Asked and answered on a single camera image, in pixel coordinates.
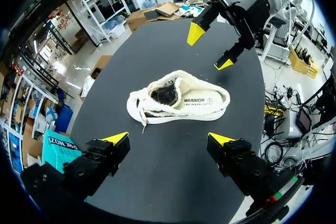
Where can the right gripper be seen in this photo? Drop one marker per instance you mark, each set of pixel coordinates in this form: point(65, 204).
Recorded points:
point(253, 5)

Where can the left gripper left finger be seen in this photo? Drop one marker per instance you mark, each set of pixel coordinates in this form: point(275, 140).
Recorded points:
point(89, 166)

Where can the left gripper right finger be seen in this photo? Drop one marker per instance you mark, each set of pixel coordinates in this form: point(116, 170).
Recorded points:
point(241, 161)

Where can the shoe insole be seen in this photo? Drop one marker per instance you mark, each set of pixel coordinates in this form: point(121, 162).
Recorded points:
point(204, 100)

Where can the white fleece-lined shoe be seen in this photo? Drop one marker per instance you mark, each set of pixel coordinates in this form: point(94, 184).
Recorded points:
point(157, 108)

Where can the teal box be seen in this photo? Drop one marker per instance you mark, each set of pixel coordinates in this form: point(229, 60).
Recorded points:
point(56, 153)

